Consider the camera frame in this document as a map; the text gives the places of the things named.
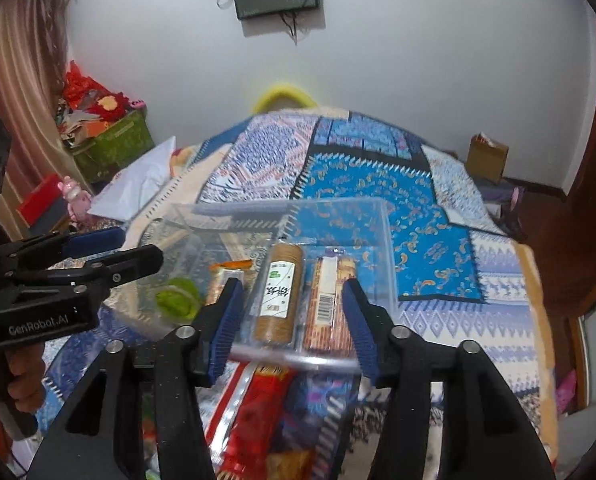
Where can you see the red snack packet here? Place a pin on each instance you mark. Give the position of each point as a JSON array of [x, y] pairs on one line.
[[258, 410]]

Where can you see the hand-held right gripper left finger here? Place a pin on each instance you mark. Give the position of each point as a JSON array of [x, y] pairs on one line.
[[224, 332]]

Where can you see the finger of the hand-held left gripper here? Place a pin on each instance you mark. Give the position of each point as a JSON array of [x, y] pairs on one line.
[[128, 266], [95, 241]]

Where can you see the cardboard box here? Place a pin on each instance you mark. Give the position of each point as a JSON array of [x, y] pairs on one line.
[[487, 157]]

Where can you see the brown round cracker pack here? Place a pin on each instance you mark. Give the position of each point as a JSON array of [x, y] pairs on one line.
[[277, 292]]

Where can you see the white pillow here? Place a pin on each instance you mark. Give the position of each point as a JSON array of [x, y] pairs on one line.
[[138, 185]]

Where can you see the orange snack packet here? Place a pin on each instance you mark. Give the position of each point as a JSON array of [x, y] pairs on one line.
[[278, 465]]

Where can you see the wooden door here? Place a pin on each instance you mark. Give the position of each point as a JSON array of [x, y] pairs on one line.
[[585, 210]]

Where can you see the green jelly cup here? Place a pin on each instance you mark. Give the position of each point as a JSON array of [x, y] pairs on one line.
[[178, 297]]

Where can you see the pink toy figure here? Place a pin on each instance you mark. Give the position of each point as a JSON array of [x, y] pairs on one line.
[[73, 197]]

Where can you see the clear plastic container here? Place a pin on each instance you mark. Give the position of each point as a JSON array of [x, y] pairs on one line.
[[328, 230]]

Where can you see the striped curtain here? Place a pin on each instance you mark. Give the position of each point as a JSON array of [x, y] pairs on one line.
[[20, 85]]

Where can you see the person's left hand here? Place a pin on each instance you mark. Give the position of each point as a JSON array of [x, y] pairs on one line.
[[25, 380]]

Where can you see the striped biscuit pack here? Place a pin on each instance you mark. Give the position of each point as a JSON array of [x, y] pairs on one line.
[[328, 300]]

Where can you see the orange-topped biscuit pack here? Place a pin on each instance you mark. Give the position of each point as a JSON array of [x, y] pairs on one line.
[[225, 272]]

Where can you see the red box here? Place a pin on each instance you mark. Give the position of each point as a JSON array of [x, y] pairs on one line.
[[40, 200]]

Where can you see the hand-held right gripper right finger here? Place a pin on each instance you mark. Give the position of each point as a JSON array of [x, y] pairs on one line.
[[359, 332]]

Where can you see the pile of red decorations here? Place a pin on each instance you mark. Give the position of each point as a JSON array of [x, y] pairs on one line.
[[95, 102]]

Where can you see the blue patterned blanket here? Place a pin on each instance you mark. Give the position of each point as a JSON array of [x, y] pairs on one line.
[[428, 240]]

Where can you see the green storage box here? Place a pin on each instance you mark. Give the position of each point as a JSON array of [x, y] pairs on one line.
[[115, 147]]

